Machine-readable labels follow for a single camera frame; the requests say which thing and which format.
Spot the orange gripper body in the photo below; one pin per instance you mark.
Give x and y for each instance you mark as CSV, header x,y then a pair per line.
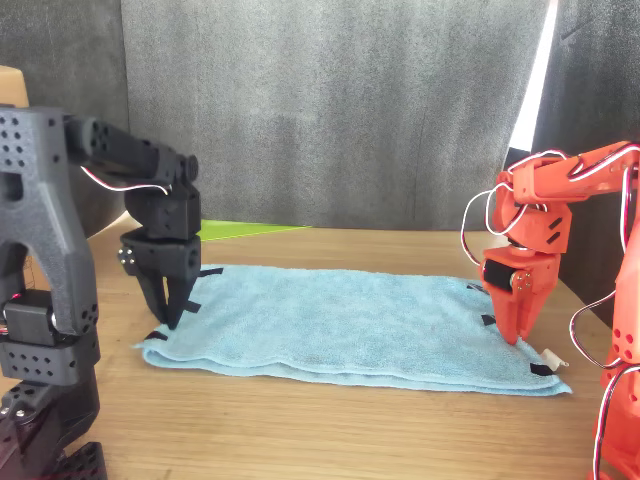
x,y
537,272

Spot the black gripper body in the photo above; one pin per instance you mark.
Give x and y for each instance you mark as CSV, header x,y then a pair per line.
x,y
170,255

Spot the light blue towel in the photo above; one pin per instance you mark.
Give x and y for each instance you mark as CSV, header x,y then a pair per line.
x,y
340,325

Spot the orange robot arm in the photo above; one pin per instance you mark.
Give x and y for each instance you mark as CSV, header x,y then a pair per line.
x,y
570,175

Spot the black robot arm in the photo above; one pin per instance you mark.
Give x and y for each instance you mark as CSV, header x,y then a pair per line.
x,y
45,215

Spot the lime green plastic sheet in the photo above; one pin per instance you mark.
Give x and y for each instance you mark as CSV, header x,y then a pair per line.
x,y
235,229

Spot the dark grey foam panel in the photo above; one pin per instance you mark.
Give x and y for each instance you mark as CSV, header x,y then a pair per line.
x,y
595,75
60,50
325,125

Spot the brown cardboard box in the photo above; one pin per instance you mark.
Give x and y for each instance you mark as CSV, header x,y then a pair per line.
x,y
10,85

